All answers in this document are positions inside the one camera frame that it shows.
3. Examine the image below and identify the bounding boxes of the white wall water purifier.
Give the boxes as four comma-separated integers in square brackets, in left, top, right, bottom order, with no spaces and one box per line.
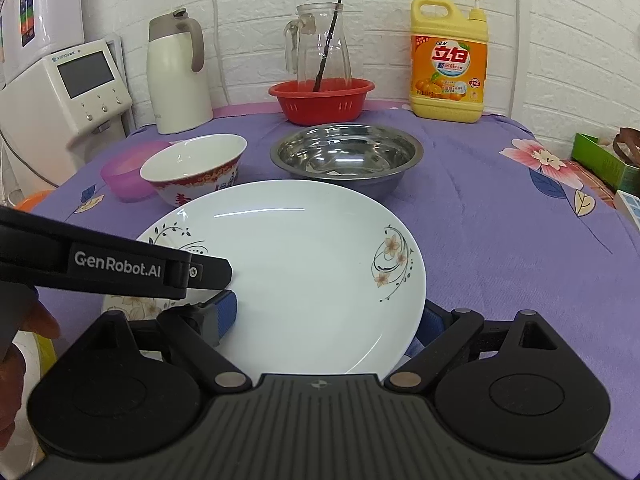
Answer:
[0,0,86,86]

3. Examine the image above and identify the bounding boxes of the white wall cable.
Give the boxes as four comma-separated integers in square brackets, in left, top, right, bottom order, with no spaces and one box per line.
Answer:
[506,0,522,117]
[206,0,232,107]

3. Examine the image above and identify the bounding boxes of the black stirring stick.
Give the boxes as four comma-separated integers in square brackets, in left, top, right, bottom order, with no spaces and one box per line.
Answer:
[313,0,345,92]

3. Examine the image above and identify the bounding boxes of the white red-patterned ceramic bowl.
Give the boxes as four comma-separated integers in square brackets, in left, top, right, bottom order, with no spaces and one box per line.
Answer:
[140,133,248,208]

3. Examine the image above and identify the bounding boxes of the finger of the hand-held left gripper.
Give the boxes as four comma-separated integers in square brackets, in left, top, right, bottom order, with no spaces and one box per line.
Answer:
[187,258,234,291]

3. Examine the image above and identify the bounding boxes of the green cardboard box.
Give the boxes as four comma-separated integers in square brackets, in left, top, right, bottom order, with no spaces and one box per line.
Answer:
[571,133,640,196]

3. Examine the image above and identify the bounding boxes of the white and blue box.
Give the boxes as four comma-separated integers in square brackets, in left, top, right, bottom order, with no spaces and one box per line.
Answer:
[612,190,640,231]

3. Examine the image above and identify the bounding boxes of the purple floral tablecloth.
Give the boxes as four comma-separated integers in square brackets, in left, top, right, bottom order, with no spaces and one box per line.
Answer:
[10,102,640,461]

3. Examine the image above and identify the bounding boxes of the white floral plate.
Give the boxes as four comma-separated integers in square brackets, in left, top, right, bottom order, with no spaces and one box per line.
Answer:
[102,179,427,376]

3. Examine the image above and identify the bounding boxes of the person's left hand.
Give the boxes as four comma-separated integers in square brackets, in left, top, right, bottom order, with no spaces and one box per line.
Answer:
[0,287,61,453]

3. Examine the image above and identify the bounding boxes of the yellow detergent pump bottle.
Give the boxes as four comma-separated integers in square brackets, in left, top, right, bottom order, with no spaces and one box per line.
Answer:
[410,0,497,124]

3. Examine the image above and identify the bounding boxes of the pink plastic bowl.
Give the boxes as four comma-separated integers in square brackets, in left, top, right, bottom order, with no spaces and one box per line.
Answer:
[100,141,173,204]

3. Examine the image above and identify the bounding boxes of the white thermos jug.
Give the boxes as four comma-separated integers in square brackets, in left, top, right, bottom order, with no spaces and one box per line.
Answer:
[146,8,214,135]

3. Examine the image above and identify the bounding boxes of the stainless steel bowl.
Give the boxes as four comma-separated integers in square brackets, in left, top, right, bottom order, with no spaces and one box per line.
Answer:
[270,123,425,200]

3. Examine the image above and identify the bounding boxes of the red plastic basket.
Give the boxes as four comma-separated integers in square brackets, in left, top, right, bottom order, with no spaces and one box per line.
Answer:
[268,78,376,126]

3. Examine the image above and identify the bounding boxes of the glass pitcher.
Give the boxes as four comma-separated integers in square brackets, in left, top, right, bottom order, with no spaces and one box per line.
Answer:
[284,3,352,92]

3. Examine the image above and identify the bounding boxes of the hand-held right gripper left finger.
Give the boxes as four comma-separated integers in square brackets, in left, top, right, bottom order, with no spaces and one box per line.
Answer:
[82,290,253,395]

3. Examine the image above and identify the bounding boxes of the white water dispenser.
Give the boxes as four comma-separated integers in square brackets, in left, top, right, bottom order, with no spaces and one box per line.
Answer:
[0,34,133,196]

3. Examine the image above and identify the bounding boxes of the pink cloth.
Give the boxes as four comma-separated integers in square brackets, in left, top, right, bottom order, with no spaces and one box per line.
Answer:
[212,101,286,120]

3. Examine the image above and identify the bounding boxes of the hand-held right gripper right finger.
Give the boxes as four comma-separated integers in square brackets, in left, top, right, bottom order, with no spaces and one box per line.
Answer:
[387,300,571,393]

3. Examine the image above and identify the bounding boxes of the orange plastic basin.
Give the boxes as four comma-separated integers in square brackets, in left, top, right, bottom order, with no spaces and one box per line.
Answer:
[12,190,56,213]

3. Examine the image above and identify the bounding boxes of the paper bag with brown handles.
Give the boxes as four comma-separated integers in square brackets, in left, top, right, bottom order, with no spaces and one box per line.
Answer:
[612,127,640,166]

